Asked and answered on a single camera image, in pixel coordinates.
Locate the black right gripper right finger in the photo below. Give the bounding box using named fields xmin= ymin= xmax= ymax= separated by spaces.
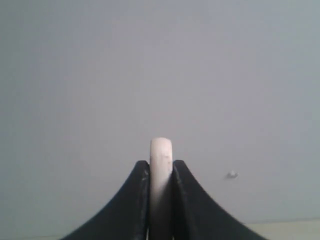
xmin=171 ymin=160 xmax=265 ymax=240

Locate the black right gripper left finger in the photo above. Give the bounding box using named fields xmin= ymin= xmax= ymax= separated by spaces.
xmin=63 ymin=160 xmax=150 ymax=240

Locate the white paint brush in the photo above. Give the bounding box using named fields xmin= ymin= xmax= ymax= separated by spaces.
xmin=148 ymin=137 xmax=173 ymax=240

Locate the small white wall hook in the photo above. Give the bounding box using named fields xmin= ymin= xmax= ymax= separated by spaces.
xmin=226 ymin=170 xmax=239 ymax=179

